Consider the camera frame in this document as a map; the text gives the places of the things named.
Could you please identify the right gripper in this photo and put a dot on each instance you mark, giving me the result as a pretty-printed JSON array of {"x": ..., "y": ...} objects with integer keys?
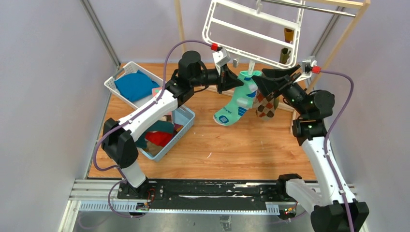
[{"x": 268, "y": 84}]

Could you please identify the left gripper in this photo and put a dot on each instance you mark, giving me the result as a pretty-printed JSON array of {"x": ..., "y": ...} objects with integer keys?
[{"x": 227, "y": 80}]

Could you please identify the teal and white sock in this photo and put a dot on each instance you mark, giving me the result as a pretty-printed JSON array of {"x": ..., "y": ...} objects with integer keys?
[{"x": 241, "y": 101}]

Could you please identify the white clip sock hanger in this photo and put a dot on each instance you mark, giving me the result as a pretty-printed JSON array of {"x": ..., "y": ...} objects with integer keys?
[{"x": 250, "y": 34}]

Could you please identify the purple striped sock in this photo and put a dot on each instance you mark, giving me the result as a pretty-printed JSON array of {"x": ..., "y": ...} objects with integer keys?
[{"x": 178, "y": 128}]

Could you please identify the pink patterned sock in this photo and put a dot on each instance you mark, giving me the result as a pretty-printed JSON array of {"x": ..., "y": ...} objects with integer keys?
[{"x": 155, "y": 91}]

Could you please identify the dark green sock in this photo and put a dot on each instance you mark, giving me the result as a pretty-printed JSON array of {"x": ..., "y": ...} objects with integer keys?
[{"x": 163, "y": 126}]

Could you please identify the beige sock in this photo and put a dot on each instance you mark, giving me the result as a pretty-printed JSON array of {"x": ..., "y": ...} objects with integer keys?
[{"x": 159, "y": 138}]

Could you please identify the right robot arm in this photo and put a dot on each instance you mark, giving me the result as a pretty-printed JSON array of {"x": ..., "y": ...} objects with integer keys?
[{"x": 334, "y": 208}]

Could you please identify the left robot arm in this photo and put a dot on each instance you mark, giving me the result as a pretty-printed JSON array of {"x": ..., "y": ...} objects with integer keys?
[{"x": 119, "y": 137}]

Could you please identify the argyle patterned sock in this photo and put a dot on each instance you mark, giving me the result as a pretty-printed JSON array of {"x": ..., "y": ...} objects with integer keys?
[{"x": 265, "y": 106}]

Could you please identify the olive striped sock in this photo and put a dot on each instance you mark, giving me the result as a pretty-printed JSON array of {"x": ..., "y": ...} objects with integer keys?
[{"x": 285, "y": 53}]

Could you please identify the light blue plastic basket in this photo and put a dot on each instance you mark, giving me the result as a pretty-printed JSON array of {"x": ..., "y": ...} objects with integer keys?
[{"x": 183, "y": 116}]

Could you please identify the blue cloth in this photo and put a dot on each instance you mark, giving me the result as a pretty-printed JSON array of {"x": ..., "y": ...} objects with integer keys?
[{"x": 135, "y": 86}]

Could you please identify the white plastic basket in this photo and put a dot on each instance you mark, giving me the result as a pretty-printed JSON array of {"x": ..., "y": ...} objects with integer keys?
[{"x": 131, "y": 67}]

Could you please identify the wooden drying rack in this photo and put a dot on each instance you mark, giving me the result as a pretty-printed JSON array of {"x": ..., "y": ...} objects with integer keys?
[{"x": 301, "y": 5}]

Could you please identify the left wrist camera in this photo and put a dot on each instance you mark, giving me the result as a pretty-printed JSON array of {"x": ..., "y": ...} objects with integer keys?
[{"x": 220, "y": 58}]

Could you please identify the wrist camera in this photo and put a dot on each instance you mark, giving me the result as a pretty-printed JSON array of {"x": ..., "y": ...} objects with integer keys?
[
  {"x": 309, "y": 66},
  {"x": 220, "y": 58}
]

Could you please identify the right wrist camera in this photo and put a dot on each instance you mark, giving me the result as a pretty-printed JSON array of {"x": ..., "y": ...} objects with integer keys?
[{"x": 309, "y": 66}]

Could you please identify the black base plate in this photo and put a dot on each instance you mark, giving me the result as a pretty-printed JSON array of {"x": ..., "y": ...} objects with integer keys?
[{"x": 209, "y": 196}]

